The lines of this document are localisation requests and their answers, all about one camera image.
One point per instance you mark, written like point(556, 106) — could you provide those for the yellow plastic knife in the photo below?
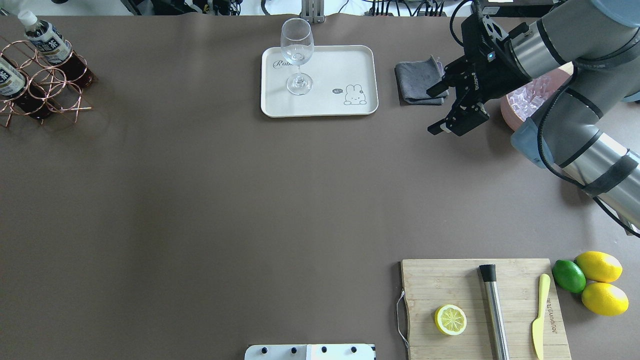
point(537, 325)

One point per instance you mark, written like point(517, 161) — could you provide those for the green lime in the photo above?
point(569, 276)

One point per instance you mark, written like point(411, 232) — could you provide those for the copper wire bottle basket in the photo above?
point(61, 103)

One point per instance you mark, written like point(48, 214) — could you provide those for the tea bottle in basket front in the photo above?
point(18, 89)

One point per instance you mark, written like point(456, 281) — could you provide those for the bamboo cutting board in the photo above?
point(431, 283)

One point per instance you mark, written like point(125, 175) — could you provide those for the cream rabbit tray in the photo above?
point(344, 83)

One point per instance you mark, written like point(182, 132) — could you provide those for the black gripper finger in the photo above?
point(441, 88)
point(461, 120)

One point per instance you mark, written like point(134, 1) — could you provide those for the tea bottle in basket rear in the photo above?
point(55, 49)

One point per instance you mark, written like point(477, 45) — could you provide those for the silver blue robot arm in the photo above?
point(600, 40)

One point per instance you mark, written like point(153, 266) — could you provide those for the lemon half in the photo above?
point(450, 320)

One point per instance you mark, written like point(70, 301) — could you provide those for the tea bottle in basket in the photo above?
point(55, 49)
point(18, 89)

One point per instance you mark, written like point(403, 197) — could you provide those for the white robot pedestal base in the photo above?
point(322, 351)

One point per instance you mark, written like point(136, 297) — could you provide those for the grey folded cloth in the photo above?
point(414, 78)

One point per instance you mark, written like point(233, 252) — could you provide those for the whole lemon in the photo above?
point(599, 266)
point(605, 299)

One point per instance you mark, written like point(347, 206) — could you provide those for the pink bowl of ice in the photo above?
point(524, 101)

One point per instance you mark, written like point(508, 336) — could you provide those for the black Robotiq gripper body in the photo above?
point(492, 76)

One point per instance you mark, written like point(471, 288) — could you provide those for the clear wine glass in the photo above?
point(297, 48)

